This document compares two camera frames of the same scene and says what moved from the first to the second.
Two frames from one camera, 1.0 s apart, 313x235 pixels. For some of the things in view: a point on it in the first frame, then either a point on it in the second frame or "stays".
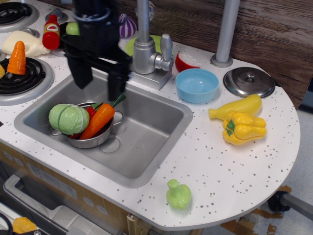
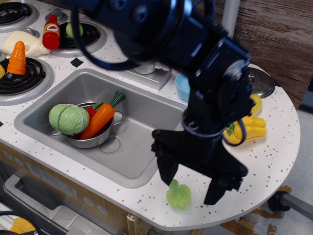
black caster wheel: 275,202 stays
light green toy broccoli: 178,196 stays
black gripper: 98,37 -> 222,97
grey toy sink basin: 153,124 stays
